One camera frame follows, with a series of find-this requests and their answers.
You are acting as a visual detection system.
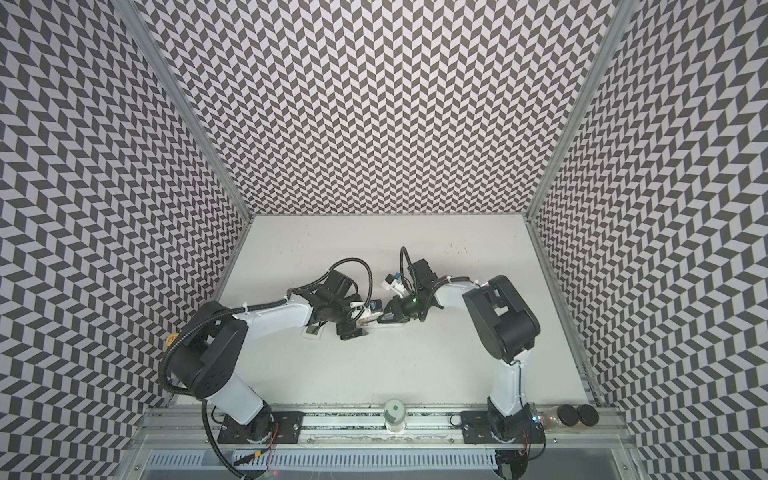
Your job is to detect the black corrugated left cable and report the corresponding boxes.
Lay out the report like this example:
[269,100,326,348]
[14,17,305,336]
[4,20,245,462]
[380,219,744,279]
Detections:
[287,257,374,313]

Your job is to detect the white remote green buttons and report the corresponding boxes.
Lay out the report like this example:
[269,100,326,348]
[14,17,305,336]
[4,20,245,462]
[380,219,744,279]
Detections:
[358,319,408,329]

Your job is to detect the clear jar black lid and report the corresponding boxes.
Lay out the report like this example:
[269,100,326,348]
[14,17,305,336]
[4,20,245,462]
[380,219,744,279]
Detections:
[539,404,580,431]

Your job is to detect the aluminium corner post left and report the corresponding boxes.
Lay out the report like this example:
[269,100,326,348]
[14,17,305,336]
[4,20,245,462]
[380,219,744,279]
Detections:
[112,0,253,221]

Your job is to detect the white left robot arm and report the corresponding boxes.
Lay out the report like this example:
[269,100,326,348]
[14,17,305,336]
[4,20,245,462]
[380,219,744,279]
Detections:
[159,270,373,426]

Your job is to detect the black corrugated cable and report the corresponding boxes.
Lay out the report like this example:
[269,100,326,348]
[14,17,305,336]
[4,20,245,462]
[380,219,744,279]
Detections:
[399,245,481,322]
[287,257,374,313]

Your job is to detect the aluminium corner post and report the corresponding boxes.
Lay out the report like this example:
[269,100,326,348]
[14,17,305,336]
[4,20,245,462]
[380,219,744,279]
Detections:
[525,0,641,223]
[112,0,253,221]

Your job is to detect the white TCL remote control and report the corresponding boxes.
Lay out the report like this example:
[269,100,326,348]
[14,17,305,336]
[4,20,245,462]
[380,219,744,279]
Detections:
[302,322,326,341]

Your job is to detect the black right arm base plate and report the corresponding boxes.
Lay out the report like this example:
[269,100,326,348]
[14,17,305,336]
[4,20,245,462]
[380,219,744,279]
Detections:
[459,410,546,446]

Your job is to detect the aluminium front rail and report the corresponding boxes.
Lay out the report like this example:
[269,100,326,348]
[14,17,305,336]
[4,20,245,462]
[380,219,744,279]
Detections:
[134,407,631,451]

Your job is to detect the aluminium corner post right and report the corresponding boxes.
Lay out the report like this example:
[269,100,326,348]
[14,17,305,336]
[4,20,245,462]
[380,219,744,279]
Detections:
[525,0,641,223]

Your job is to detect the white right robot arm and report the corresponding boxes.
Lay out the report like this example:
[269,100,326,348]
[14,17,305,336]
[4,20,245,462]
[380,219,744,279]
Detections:
[379,259,541,442]

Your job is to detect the black corrugated right cable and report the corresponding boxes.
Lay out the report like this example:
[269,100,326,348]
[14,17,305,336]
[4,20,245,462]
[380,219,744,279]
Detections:
[399,245,481,322]

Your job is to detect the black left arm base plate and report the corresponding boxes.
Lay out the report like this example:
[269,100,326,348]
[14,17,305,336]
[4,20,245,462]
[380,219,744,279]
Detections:
[217,410,304,445]

